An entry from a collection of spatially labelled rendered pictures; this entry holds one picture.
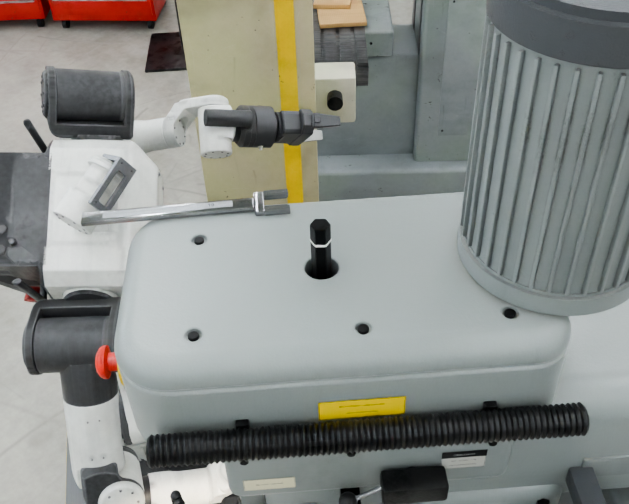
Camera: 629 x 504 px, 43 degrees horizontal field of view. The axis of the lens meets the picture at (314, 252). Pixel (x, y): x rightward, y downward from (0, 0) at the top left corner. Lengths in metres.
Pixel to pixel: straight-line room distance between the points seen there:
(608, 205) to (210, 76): 2.08
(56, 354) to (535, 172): 0.85
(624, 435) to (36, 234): 0.93
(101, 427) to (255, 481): 0.49
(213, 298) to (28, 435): 2.44
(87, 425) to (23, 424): 1.91
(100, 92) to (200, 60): 1.26
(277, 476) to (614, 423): 0.39
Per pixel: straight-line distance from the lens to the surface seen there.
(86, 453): 1.40
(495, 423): 0.84
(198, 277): 0.86
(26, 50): 5.75
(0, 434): 3.28
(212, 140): 1.63
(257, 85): 2.71
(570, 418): 0.86
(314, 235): 0.81
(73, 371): 1.33
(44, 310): 1.37
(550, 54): 0.66
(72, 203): 1.25
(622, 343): 1.01
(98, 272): 1.33
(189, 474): 1.50
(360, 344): 0.78
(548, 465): 1.02
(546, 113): 0.69
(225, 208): 0.93
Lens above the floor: 2.48
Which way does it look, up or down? 42 degrees down
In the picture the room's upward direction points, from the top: 2 degrees counter-clockwise
